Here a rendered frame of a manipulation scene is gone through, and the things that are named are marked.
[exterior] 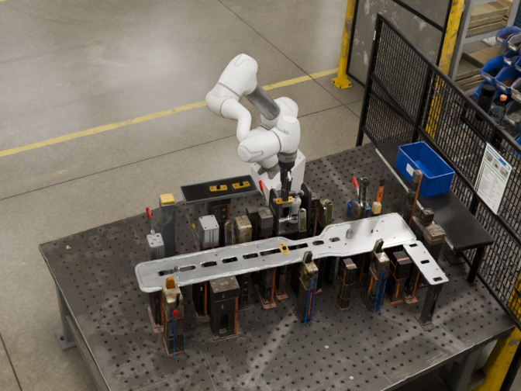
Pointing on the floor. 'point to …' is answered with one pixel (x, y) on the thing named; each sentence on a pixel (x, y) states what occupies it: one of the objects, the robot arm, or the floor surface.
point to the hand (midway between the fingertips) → (284, 193)
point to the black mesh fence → (445, 153)
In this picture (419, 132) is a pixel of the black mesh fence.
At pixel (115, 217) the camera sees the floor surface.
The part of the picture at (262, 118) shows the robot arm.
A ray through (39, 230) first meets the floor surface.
